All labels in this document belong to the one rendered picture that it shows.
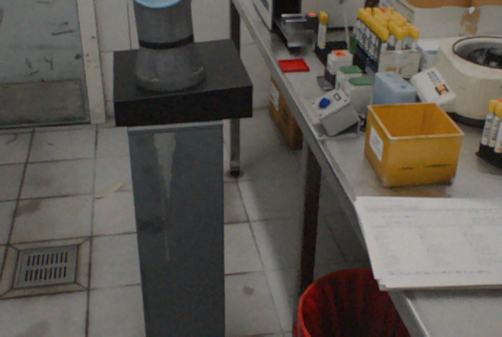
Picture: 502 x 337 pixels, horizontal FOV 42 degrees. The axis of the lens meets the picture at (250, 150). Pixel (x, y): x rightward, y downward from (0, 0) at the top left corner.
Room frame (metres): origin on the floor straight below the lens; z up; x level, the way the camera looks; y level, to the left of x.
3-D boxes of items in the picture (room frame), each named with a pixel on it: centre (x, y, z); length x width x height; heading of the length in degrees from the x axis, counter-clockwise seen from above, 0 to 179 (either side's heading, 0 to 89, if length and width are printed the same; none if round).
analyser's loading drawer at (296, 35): (1.74, -0.11, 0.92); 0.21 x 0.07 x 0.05; 11
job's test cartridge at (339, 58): (1.44, -0.20, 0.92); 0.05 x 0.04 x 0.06; 103
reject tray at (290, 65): (1.55, -0.10, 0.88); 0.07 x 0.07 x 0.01; 11
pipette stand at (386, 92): (1.23, -0.29, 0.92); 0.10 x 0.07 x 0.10; 17
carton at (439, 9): (1.71, -0.51, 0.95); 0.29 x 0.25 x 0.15; 101
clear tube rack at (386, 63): (1.58, -0.33, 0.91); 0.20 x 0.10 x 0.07; 11
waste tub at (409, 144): (1.06, -0.29, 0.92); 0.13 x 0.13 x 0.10; 8
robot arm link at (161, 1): (1.32, 0.18, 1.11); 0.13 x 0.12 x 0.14; 2
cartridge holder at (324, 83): (1.44, -0.20, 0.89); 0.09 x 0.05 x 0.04; 103
